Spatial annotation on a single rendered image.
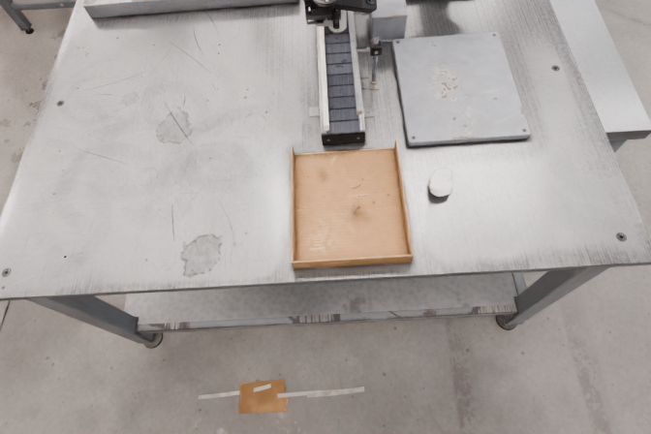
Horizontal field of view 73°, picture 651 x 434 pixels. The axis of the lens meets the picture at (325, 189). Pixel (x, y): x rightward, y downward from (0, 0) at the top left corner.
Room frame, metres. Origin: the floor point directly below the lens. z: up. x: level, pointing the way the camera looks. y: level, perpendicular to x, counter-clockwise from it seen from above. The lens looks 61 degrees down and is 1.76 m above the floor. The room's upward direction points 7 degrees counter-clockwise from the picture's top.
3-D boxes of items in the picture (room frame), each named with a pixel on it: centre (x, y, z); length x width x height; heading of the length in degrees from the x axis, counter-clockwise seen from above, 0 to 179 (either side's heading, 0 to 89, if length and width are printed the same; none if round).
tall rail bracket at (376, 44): (0.82, -0.15, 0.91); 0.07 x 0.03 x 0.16; 86
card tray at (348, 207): (0.46, -0.05, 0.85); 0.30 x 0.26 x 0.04; 176
